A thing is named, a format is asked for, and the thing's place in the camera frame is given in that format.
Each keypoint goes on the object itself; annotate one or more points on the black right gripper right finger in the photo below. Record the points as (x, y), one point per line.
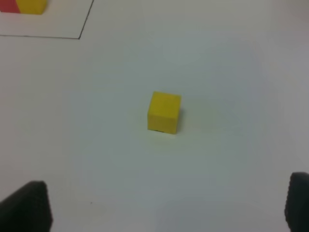
(297, 203)

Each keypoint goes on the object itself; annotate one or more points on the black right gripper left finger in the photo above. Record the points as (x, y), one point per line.
(27, 209)

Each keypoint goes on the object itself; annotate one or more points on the loose yellow cube block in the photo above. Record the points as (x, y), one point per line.
(163, 113)

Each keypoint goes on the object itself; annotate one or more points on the black-outlined template sheet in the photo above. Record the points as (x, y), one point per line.
(62, 19)

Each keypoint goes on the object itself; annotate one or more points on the template yellow cube block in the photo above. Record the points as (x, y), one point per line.
(35, 7)

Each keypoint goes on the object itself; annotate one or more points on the template red cube block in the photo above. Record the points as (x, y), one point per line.
(9, 6)

